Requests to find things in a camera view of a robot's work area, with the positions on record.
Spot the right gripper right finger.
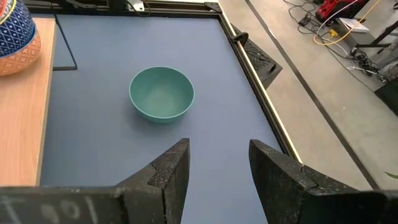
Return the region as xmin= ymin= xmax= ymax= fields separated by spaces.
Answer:
xmin=249 ymin=139 xmax=398 ymax=224

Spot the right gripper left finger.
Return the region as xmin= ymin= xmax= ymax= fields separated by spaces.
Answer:
xmin=0 ymin=138 xmax=191 ymax=224

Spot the teal plastic bowl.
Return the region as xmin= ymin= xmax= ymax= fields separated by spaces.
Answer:
xmin=128 ymin=65 xmax=196 ymax=124

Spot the dark blue patterned ceramic bowl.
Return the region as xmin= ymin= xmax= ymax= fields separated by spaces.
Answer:
xmin=0 ymin=0 xmax=35 ymax=58

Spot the blue-grey table mat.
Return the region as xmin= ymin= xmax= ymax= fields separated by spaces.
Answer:
xmin=39 ymin=14 xmax=293 ymax=224

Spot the black box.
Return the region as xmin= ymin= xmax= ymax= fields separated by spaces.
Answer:
xmin=374 ymin=77 xmax=398 ymax=118

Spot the black power adapter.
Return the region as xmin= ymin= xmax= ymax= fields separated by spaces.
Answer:
xmin=297 ymin=13 xmax=312 ymax=27

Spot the white flat box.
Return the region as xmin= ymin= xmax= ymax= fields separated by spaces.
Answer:
xmin=337 ymin=17 xmax=371 ymax=34

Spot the black metal stand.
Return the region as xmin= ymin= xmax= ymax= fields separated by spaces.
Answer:
xmin=354 ymin=20 xmax=398 ymax=49

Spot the red power tool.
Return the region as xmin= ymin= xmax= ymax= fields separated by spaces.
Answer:
xmin=315 ymin=0 xmax=371 ymax=23

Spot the white metal plate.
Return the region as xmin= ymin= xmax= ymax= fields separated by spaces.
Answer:
xmin=126 ymin=0 xmax=146 ymax=12

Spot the yellow cable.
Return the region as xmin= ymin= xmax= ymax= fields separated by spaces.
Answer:
xmin=313 ymin=0 xmax=383 ymax=47

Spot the black aluminium table frame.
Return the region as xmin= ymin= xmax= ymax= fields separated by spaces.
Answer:
xmin=23 ymin=0 xmax=304 ymax=165

